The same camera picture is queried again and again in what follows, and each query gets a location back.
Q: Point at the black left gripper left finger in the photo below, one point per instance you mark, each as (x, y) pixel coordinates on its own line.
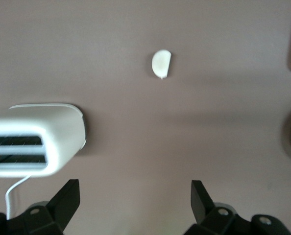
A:
(62, 203)

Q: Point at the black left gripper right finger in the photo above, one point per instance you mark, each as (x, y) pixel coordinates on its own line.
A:
(204, 208)

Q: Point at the white half-round bun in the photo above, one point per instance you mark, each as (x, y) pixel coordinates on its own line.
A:
(161, 63)

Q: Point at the cream white two-slot toaster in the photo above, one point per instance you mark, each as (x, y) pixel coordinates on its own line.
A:
(57, 132)

